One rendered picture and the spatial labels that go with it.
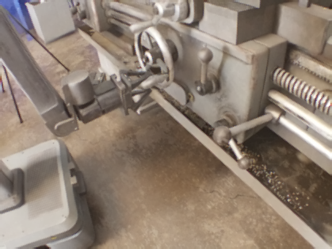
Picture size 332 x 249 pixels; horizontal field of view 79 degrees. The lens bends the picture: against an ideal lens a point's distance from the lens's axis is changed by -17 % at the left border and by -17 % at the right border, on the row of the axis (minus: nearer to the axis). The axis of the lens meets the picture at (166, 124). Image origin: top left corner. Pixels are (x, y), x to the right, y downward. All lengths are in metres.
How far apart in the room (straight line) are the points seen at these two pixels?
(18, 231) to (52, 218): 0.15
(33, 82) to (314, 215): 0.79
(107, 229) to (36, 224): 0.34
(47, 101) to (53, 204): 0.54
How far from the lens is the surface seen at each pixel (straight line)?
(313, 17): 0.56
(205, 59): 0.50
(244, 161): 0.58
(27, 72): 0.51
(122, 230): 1.13
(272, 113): 0.64
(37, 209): 1.02
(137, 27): 0.58
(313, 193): 0.79
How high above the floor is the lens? 1.01
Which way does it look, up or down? 43 degrees down
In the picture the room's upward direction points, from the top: 7 degrees counter-clockwise
